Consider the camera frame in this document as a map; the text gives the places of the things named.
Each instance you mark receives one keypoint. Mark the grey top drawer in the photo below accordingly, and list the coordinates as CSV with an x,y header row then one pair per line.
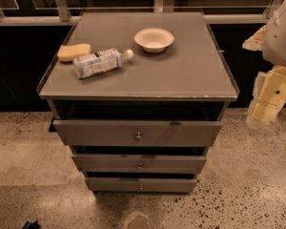
x,y
137,133

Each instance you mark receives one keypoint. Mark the grey bottom drawer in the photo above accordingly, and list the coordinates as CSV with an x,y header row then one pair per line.
x,y
143,185

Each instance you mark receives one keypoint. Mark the grey drawer cabinet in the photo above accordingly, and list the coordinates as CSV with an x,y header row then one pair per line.
x,y
188,81

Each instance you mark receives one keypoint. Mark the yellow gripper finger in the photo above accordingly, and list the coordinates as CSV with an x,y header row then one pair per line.
x,y
261,114

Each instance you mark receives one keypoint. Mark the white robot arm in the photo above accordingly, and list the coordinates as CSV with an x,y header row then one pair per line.
x,y
271,41

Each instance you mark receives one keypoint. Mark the clear plastic water bottle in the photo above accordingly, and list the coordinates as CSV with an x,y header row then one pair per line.
x,y
101,62

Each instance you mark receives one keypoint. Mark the yellow sponge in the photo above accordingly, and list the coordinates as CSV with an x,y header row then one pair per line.
x,y
68,53

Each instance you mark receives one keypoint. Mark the black object on floor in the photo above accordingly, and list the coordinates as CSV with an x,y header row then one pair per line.
x,y
31,225

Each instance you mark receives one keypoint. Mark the metal railing frame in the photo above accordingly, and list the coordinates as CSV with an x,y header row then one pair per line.
x,y
68,12

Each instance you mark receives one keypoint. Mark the grey drawer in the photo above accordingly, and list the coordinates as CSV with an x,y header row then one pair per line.
x,y
139,163
143,185
137,133

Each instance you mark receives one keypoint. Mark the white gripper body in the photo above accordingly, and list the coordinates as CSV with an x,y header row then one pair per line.
x,y
280,38

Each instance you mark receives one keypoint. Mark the grey middle drawer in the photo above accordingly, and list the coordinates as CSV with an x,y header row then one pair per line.
x,y
139,163

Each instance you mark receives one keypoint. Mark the white bowl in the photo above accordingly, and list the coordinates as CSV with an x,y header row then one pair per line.
x,y
154,39

